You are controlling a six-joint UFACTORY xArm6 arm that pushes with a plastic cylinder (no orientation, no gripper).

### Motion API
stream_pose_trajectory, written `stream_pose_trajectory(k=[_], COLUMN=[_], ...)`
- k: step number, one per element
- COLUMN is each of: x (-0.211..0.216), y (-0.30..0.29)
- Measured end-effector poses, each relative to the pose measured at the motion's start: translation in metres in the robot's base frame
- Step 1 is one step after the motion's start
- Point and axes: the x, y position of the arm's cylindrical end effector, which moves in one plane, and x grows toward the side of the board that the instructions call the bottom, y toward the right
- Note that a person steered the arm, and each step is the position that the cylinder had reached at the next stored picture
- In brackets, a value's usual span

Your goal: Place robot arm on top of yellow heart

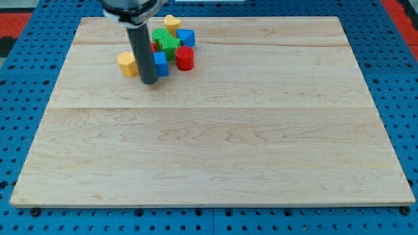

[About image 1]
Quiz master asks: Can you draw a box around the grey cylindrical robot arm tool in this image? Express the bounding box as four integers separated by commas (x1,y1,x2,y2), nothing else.
127,24,159,85

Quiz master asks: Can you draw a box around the yellow heart block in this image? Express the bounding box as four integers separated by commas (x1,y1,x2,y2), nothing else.
163,14,182,37

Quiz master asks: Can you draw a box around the red cylinder block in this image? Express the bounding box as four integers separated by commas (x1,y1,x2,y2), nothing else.
175,46,195,71

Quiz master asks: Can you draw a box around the wooden board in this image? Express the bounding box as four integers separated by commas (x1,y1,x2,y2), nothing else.
10,16,415,208

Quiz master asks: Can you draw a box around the blue cube block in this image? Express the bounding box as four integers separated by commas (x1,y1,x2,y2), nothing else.
153,52,169,77

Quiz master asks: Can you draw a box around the green star block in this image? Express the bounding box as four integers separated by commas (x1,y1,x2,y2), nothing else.
158,35,182,61

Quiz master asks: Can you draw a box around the blue triangle block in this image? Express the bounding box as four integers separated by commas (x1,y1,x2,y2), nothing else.
176,29,195,47

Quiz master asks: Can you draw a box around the small red block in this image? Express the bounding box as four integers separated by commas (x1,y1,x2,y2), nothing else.
151,42,158,53

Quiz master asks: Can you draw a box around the green round ribbed block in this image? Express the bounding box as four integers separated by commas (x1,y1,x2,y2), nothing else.
151,27,170,42

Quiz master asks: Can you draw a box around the yellow hexagon block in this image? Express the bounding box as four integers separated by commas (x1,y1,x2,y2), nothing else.
117,52,138,77

